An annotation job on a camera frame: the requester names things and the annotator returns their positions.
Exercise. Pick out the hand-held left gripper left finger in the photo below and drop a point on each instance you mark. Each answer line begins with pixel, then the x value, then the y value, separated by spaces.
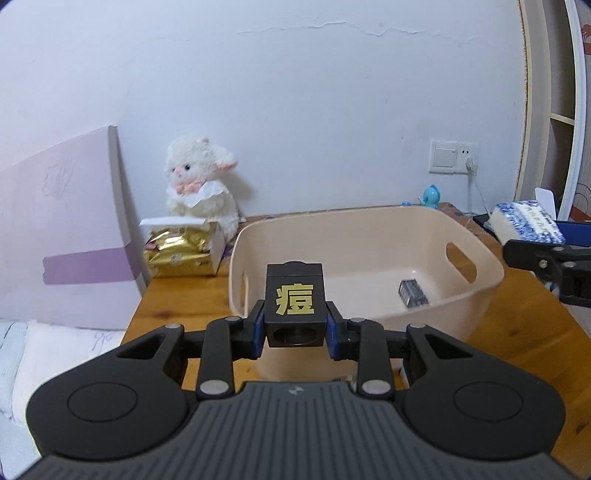
pixel 258 330

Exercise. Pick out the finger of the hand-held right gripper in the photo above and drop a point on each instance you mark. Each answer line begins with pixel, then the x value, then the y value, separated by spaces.
pixel 575 233
pixel 549 267

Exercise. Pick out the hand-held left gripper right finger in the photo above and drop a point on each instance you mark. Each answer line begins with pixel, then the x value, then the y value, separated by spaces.
pixel 332 330

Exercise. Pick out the blue and white patterned box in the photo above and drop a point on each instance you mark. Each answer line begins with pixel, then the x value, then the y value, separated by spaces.
pixel 526 222

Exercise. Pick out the black box with gold character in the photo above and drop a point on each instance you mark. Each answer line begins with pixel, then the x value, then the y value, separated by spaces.
pixel 294 295

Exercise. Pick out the beige plastic basin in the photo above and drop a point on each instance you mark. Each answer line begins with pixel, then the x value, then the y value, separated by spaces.
pixel 364 249

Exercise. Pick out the white card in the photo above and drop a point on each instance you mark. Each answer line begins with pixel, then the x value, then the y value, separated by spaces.
pixel 547 201

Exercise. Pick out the small dark striped box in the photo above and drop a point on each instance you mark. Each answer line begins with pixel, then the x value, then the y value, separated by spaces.
pixel 413 293

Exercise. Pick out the white box of gold packets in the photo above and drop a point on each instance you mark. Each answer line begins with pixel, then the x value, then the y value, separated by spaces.
pixel 182 251

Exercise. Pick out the white shelf unit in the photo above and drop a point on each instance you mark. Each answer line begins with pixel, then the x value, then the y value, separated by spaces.
pixel 561 101

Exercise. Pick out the small blue figurine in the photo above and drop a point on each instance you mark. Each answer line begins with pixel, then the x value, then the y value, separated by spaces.
pixel 430 195

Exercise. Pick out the white plush sheep toy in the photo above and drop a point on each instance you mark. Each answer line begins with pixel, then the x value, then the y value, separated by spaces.
pixel 203 184

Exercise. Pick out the white bedding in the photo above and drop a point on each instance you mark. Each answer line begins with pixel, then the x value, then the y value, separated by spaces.
pixel 51 369

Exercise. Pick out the white wall switch socket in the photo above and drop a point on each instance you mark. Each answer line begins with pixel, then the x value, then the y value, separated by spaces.
pixel 448 156

